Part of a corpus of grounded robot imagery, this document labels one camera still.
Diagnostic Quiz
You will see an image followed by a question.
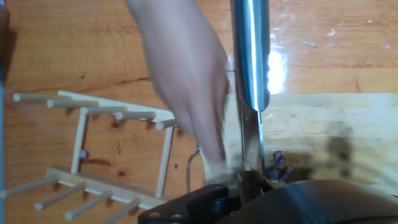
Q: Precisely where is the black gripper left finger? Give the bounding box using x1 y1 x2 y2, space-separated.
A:
138 170 264 224

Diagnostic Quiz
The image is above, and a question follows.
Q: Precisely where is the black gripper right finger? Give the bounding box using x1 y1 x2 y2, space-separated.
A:
263 177 287 191

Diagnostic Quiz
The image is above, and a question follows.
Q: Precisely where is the light wooden cutting board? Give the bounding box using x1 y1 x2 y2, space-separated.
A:
185 92 398 197

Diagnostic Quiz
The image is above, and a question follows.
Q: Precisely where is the steel cleaver knife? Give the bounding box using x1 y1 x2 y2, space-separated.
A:
229 0 271 184

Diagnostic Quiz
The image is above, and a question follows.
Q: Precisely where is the person's right hand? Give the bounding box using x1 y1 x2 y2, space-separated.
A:
126 0 231 166

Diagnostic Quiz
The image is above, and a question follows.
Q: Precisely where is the red onion piece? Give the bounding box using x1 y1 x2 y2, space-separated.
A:
267 150 295 182

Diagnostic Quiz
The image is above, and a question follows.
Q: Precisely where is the brown rounded blurry cover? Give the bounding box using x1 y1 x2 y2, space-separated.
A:
217 179 398 224

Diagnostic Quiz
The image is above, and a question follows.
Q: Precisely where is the wooden peg dish rack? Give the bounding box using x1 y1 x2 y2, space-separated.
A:
0 90 180 224

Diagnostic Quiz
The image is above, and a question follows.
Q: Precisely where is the large reddish wooden panel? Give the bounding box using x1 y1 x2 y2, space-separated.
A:
2 0 398 224

